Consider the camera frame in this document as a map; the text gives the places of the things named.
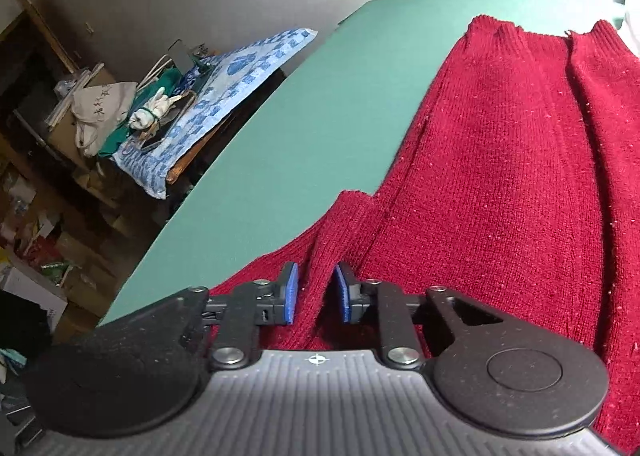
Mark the dark red knit sweater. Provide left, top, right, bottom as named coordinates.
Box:
left=218, top=16, right=639, bottom=450

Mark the green table cloth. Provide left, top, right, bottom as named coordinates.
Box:
left=107, top=0, right=624, bottom=319

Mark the white plush toy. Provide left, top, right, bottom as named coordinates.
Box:
left=128, top=87, right=182, bottom=131

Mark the blue white patterned cloth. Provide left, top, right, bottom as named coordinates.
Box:
left=113, top=28, right=317, bottom=199

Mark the cream canvas bag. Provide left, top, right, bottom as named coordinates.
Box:
left=72, top=82, right=137, bottom=157

